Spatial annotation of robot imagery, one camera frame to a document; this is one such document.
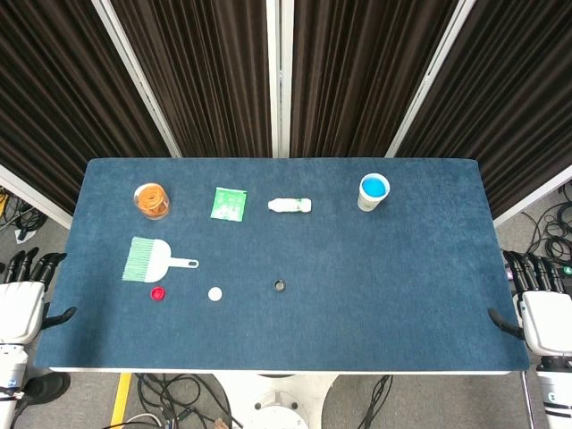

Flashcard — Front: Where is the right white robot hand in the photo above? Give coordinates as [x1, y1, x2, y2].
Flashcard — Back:
[487, 249, 572, 358]

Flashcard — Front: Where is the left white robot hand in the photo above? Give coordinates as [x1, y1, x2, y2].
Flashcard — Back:
[0, 248, 78, 346]

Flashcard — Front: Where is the green and white brush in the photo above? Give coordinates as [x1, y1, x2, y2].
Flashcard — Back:
[122, 237, 200, 283]

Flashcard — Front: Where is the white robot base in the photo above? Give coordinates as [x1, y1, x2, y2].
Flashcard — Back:
[209, 373, 337, 429]

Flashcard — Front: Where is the small white plastic bottle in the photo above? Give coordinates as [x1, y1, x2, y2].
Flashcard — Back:
[267, 197, 313, 215]

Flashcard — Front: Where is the grey metal table leg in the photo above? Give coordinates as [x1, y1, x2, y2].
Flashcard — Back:
[519, 372, 536, 429]

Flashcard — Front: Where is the yellow floor tape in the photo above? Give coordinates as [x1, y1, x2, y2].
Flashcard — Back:
[109, 373, 133, 426]

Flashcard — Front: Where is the clear jar with orange contents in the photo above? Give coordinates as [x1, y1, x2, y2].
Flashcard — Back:
[133, 181, 172, 221]

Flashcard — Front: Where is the blue felt table mat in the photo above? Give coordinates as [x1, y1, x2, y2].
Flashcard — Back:
[34, 156, 531, 373]

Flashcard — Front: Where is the dark pleated partition panel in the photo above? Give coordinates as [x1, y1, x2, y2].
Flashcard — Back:
[397, 0, 572, 220]
[290, 0, 461, 158]
[109, 0, 273, 158]
[0, 0, 172, 215]

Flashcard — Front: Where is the white cup with blue lid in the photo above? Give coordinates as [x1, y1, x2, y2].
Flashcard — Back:
[357, 173, 391, 213]

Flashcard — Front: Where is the green sachet packet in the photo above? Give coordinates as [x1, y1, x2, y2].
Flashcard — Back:
[209, 186, 248, 222]

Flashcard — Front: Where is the black cable bundle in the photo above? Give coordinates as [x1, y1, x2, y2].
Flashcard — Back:
[356, 374, 395, 429]
[520, 181, 572, 265]
[133, 373, 238, 429]
[0, 187, 48, 238]

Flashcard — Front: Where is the white partition frame rail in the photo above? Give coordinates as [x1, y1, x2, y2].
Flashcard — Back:
[0, 164, 73, 231]
[492, 164, 572, 227]

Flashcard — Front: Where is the white partition frame post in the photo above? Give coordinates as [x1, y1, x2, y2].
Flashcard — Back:
[384, 0, 477, 158]
[91, 0, 182, 158]
[265, 0, 294, 158]

